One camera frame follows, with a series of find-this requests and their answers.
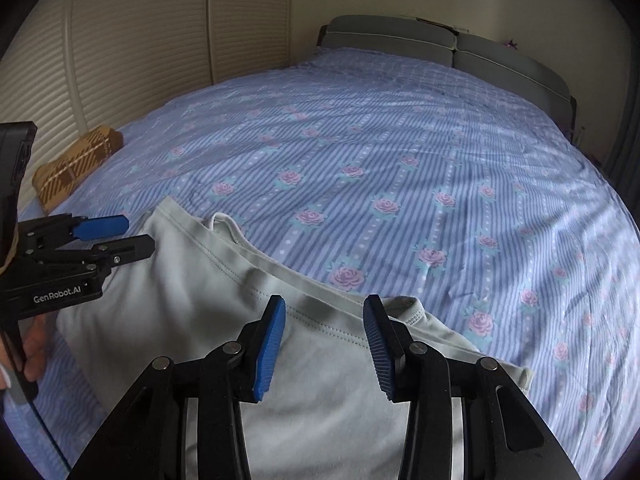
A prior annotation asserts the grey headboard cushion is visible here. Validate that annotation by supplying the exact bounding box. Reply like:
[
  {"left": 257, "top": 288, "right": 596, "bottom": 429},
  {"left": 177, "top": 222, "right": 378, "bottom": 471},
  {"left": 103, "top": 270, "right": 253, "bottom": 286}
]
[
  {"left": 320, "top": 15, "right": 458, "bottom": 68},
  {"left": 452, "top": 32, "right": 573, "bottom": 106}
]

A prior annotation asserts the folded brown plaid garment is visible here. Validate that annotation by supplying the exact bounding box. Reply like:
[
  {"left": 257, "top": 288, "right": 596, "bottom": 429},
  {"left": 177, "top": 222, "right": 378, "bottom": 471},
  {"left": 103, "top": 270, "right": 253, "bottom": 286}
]
[{"left": 32, "top": 125, "right": 125, "bottom": 215}]

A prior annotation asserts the cream louvered wardrobe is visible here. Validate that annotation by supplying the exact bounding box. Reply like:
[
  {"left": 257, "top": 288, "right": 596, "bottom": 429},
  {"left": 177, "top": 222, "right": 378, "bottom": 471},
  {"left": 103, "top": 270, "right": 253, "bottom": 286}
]
[{"left": 0, "top": 0, "right": 293, "bottom": 136}]

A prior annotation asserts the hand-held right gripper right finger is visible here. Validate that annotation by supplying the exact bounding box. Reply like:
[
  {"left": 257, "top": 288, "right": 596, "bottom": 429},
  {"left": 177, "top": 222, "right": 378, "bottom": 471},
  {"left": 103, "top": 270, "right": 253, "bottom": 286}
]
[{"left": 362, "top": 294, "right": 578, "bottom": 480}]

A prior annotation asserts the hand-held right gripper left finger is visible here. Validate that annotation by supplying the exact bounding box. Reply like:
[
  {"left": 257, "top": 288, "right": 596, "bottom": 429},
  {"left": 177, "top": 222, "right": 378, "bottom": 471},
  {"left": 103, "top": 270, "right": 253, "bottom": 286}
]
[{"left": 67, "top": 295, "right": 287, "bottom": 480}]

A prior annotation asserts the blue floral striped bedspread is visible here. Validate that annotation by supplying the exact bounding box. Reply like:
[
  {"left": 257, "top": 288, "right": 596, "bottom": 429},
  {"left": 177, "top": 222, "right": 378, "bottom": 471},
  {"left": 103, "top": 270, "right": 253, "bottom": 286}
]
[{"left": 0, "top": 46, "right": 640, "bottom": 480}]

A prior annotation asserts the light green long-sleeve shirt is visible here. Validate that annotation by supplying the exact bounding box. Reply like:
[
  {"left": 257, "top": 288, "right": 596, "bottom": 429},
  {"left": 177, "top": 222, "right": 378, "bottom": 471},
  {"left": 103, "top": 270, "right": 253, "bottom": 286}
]
[{"left": 56, "top": 196, "right": 535, "bottom": 480}]

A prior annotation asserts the person's left hand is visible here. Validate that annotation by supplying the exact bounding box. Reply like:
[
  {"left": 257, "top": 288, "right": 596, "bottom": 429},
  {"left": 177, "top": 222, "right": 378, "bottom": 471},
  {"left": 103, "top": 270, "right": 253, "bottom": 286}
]
[{"left": 21, "top": 311, "right": 57, "bottom": 384}]

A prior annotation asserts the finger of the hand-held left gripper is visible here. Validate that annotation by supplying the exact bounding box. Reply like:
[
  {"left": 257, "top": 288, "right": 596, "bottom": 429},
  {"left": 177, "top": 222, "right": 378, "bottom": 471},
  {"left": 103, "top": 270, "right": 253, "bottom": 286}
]
[
  {"left": 92, "top": 234, "right": 156, "bottom": 267},
  {"left": 70, "top": 215, "right": 130, "bottom": 241}
]

